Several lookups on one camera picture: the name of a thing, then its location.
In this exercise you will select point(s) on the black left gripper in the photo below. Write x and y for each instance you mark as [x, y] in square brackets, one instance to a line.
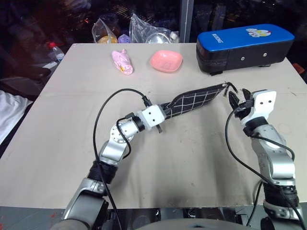
[160, 129]

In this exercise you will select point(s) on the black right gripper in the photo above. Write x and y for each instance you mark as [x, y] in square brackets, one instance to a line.
[244, 106]

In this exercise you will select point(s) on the black grid-pattern cloth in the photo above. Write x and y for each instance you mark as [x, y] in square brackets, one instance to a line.
[192, 101]

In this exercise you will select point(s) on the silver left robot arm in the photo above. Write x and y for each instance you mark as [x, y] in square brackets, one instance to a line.
[112, 151]

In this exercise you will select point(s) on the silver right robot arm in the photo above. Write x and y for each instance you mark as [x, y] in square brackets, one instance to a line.
[275, 163]

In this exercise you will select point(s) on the blue and black box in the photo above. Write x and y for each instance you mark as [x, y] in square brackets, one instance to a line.
[239, 45]

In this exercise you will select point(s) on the pink plastic bowl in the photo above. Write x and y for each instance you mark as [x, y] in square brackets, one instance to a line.
[166, 61]

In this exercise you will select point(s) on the pink printed pouch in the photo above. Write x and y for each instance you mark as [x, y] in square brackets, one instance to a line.
[122, 61]

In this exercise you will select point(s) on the clear bag with metal bowl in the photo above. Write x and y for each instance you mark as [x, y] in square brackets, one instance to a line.
[151, 33]

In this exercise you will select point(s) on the purple plastic snack bag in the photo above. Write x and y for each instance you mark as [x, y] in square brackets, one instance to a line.
[124, 38]

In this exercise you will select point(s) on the clear bag with orange contents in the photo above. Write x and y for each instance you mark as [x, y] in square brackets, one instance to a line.
[105, 31]

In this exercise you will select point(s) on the clear plastic bottle red cap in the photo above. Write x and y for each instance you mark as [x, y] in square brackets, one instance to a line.
[56, 54]

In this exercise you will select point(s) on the white cloth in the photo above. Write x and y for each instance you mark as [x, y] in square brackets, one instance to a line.
[12, 112]

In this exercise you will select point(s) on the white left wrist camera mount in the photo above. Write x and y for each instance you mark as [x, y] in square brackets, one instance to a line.
[153, 116]

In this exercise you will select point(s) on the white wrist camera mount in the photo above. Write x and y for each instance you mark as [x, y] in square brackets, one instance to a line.
[153, 116]
[263, 103]

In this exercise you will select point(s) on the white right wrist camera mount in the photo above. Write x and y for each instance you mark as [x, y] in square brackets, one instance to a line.
[263, 103]

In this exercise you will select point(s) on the grey metal post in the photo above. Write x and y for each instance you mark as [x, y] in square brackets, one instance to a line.
[186, 21]

